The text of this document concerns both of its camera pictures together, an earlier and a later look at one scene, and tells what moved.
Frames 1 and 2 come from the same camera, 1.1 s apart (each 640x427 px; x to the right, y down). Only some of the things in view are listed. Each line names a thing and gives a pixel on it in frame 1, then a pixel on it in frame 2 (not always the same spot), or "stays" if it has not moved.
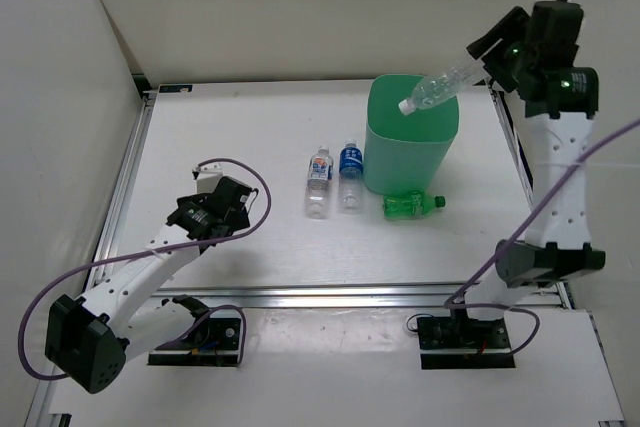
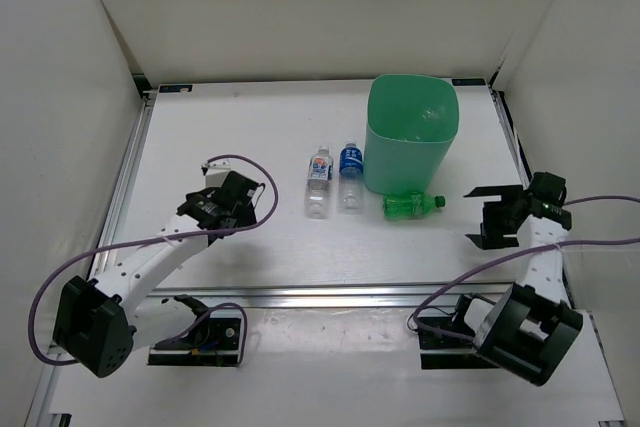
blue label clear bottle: (349, 190) stays
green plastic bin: (405, 153) stays
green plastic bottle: (411, 205) stays
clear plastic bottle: (444, 85) to (418, 117)
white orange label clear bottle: (319, 180) stays
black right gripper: (512, 28) to (509, 194)
